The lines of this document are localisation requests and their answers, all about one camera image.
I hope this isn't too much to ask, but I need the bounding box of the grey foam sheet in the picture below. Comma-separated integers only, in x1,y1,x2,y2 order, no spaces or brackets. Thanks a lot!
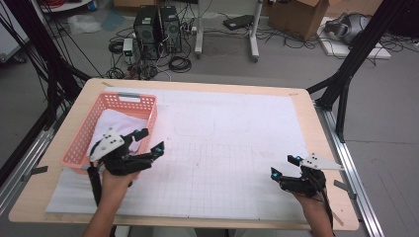
44,167,127,215

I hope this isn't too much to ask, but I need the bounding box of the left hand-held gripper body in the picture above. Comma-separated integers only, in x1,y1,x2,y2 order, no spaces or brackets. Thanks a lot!
88,127,156,177

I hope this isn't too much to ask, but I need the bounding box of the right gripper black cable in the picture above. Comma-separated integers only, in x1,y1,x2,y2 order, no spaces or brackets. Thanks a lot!
312,177,334,231

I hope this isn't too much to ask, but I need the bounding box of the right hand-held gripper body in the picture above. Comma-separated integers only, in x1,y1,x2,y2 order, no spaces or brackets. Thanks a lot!
279,152,345,199

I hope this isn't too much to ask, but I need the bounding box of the aluminium rail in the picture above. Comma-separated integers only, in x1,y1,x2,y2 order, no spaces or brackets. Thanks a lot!
0,108,63,215
315,105,384,237

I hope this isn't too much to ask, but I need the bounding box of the grey rounded device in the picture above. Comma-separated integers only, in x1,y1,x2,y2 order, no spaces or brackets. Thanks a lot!
324,12,372,45

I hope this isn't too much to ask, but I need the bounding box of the lavender printed towel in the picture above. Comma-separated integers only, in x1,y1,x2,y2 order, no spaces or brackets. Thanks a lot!
86,108,149,159

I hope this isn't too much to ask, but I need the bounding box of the thin wooden stick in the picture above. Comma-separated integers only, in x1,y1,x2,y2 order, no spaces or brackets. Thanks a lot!
332,211,345,227

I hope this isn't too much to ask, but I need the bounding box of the teal plastic sheet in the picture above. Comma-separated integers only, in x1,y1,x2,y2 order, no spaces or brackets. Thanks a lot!
100,9,126,33

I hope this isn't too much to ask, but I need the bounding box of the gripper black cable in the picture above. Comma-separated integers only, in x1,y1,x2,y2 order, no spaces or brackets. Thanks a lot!
86,144,104,207
312,177,334,231

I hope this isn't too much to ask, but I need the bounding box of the brown cardboard box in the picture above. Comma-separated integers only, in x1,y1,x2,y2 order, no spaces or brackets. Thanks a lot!
324,0,384,17
267,0,330,41
113,0,159,9

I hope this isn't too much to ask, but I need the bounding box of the person's left hand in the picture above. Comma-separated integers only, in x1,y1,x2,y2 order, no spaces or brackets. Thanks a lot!
100,169,139,204

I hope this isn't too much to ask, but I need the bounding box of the clear plastic bag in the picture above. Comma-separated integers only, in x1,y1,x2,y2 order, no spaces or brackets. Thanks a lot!
67,13,103,36

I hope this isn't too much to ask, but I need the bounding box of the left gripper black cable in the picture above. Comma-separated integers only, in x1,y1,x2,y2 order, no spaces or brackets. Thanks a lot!
86,144,104,207

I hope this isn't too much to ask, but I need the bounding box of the black computer tower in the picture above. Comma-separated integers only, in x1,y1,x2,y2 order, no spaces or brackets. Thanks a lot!
159,5,183,53
132,4,162,61

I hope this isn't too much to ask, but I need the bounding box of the coiled black cable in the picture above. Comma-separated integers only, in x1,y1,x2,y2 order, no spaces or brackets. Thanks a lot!
107,66,126,80
168,55,193,74

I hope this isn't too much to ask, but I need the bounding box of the white cabinet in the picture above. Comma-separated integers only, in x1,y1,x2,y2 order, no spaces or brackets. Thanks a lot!
0,6,31,63

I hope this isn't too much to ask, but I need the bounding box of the white floor board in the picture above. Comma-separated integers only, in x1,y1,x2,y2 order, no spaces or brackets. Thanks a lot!
316,16,393,60

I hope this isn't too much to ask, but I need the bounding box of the pink plastic basket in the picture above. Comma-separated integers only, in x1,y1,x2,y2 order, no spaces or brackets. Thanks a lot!
59,92,158,180

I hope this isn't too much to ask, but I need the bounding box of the white round table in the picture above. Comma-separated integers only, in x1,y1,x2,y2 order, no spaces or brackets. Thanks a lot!
39,0,93,14

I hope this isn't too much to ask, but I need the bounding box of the black metal frame stand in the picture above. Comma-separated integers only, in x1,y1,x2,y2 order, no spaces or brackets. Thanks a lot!
0,0,93,129
305,0,408,143

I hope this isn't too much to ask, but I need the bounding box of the white grid mat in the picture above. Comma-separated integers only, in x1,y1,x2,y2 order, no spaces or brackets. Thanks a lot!
44,86,309,222

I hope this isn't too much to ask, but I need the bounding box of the person's right hand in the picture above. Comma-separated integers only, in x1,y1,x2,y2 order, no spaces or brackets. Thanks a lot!
293,193,331,225

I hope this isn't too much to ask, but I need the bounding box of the black flat box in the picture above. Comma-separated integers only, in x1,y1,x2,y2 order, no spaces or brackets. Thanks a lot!
222,14,255,32

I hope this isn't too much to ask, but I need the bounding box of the small white power unit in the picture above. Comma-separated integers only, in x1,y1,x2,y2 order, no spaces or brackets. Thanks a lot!
122,38,134,57

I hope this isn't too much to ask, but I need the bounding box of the white metal stand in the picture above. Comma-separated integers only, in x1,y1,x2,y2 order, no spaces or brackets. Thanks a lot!
194,0,265,63

